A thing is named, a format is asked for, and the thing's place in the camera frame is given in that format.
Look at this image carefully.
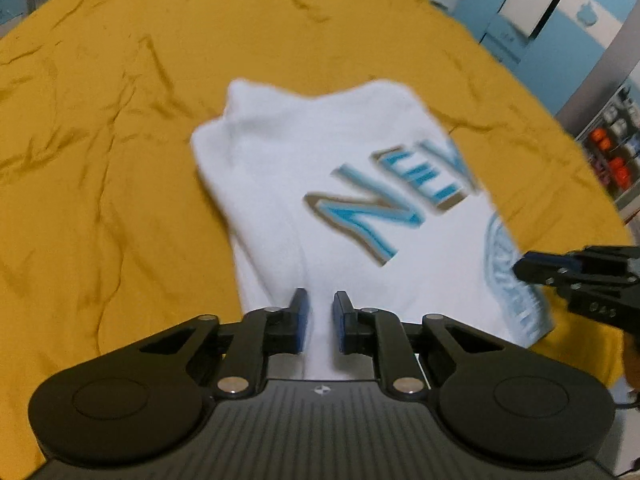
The mustard yellow bed sheet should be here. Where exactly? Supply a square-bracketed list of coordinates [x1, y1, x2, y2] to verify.
[0, 0, 636, 473]

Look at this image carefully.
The blue and white wardrobe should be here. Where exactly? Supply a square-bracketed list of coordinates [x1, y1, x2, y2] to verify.
[447, 0, 640, 111]

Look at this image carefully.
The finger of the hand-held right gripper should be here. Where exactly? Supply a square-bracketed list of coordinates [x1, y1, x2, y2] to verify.
[513, 258, 568, 289]
[521, 250, 585, 270]

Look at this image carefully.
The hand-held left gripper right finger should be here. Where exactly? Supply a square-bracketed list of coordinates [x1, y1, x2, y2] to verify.
[333, 290, 507, 399]

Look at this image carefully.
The white t-shirt with blue print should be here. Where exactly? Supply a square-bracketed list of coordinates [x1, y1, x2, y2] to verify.
[190, 78, 557, 382]

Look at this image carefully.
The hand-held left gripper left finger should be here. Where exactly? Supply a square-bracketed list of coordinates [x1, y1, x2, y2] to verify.
[139, 287, 310, 399]

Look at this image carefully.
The shelf with small wares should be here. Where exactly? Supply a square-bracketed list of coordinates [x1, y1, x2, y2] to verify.
[575, 77, 640, 223]

